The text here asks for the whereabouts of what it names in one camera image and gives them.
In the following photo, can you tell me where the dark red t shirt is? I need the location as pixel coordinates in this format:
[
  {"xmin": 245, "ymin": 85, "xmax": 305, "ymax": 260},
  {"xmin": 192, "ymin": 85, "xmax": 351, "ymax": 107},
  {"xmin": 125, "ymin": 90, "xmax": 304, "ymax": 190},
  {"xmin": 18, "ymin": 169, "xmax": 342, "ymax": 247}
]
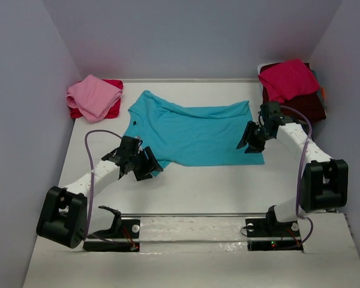
[{"xmin": 260, "ymin": 62, "xmax": 327, "ymax": 123}]

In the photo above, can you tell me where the turquoise t shirt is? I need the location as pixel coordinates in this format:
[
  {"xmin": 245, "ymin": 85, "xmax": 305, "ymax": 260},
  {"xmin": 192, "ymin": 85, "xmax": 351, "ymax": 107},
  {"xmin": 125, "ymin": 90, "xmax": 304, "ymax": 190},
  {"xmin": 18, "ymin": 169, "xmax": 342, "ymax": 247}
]
[{"xmin": 125, "ymin": 91, "xmax": 265, "ymax": 168}]

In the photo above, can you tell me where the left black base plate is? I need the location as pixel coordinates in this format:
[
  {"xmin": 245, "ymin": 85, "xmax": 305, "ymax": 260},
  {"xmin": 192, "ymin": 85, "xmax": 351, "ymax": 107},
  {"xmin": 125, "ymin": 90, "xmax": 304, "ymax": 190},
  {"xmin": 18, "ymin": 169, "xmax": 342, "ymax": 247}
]
[{"xmin": 83, "ymin": 218, "xmax": 140, "ymax": 253}]

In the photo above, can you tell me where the pink folded t shirt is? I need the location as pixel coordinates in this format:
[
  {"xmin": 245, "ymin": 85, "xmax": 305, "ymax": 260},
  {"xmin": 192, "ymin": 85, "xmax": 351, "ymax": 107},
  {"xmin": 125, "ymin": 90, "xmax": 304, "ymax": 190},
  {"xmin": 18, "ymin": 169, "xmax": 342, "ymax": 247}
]
[{"xmin": 66, "ymin": 74, "xmax": 122, "ymax": 124}]

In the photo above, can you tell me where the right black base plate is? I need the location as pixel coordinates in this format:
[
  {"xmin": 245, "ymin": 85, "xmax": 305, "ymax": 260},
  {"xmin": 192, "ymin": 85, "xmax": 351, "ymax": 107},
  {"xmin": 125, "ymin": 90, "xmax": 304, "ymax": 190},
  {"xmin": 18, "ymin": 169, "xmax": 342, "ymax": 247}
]
[{"xmin": 241, "ymin": 218, "xmax": 304, "ymax": 251}]

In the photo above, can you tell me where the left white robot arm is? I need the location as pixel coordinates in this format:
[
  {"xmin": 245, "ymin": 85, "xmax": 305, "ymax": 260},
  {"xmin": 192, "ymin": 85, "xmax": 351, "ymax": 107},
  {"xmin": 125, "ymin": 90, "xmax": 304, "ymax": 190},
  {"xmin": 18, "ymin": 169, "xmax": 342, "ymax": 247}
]
[{"xmin": 36, "ymin": 136, "xmax": 163, "ymax": 248}]

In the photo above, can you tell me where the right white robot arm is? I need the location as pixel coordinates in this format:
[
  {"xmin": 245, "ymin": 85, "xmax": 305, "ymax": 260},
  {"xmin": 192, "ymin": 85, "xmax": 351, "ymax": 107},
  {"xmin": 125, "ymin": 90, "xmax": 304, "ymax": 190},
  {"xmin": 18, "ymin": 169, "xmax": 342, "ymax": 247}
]
[{"xmin": 237, "ymin": 101, "xmax": 349, "ymax": 226}]

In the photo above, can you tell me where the magenta t shirt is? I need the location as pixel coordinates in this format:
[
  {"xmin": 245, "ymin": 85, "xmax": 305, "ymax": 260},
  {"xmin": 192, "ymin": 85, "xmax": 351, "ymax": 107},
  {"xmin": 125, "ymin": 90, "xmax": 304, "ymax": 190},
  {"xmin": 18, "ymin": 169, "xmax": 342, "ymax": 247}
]
[{"xmin": 258, "ymin": 59, "xmax": 320, "ymax": 103}]

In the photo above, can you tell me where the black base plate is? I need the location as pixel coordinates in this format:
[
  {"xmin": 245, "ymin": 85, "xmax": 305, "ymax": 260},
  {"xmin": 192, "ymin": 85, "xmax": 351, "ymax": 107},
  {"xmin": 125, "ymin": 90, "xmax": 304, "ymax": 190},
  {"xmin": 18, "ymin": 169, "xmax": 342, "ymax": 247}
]
[
  {"xmin": 83, "ymin": 218, "xmax": 140, "ymax": 253},
  {"xmin": 241, "ymin": 218, "xmax": 304, "ymax": 251}
]

